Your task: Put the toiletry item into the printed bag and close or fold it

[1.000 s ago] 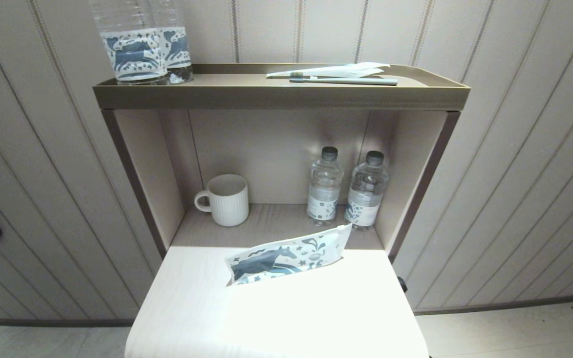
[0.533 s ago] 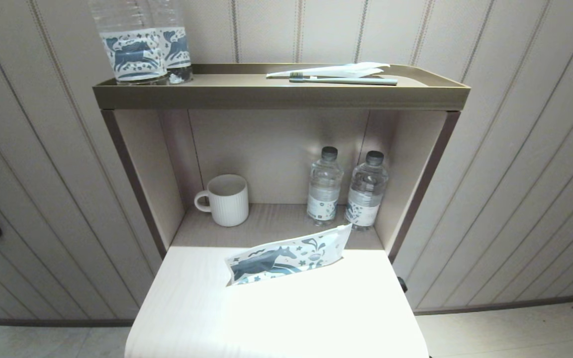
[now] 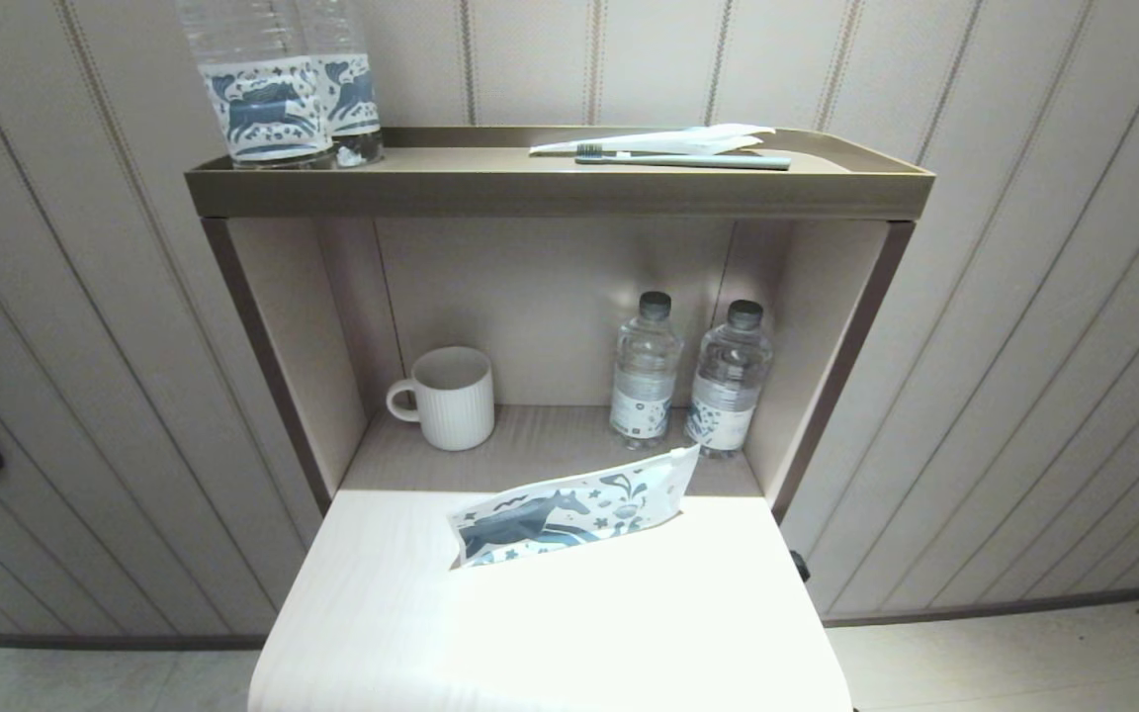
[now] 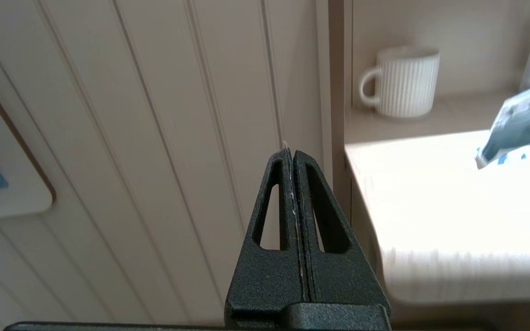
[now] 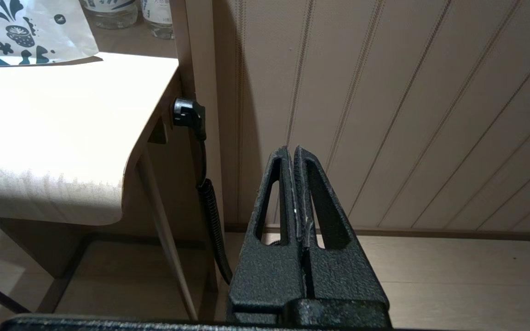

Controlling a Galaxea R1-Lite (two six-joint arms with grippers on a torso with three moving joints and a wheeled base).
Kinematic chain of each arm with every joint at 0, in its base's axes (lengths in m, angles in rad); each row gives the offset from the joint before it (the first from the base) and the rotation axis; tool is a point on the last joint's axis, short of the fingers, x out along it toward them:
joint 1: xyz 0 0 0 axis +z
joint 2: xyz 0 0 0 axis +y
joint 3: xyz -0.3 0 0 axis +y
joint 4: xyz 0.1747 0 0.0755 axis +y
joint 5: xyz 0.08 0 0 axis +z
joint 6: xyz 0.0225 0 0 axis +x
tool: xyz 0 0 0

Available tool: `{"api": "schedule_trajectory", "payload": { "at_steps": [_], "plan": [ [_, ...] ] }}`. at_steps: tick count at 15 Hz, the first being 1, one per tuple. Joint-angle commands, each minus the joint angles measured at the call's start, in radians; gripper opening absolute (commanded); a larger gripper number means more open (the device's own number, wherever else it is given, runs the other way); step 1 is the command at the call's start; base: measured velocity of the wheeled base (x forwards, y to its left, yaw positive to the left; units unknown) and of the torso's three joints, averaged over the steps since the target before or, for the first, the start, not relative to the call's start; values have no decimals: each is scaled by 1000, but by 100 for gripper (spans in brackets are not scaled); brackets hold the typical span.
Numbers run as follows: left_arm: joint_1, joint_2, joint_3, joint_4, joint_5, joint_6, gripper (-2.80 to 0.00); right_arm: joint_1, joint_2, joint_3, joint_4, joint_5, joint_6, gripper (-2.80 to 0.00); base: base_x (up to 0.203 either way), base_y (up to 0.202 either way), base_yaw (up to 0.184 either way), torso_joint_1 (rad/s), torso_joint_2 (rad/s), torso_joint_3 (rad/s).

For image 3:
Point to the white ribbed mug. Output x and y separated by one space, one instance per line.
451 396

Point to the large deer-label water bottle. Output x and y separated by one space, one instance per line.
352 94
263 99

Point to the small grey-cap water bottle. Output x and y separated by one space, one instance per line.
728 405
646 396

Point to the black table corner fitting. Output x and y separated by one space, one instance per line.
800 566

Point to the brown open shelf unit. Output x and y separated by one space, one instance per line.
550 193

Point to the white blue patterned pouch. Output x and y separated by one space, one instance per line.
569 509

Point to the grey-green toothbrush dark bristles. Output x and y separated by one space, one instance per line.
708 160

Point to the white paper wrapper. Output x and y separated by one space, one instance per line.
688 138

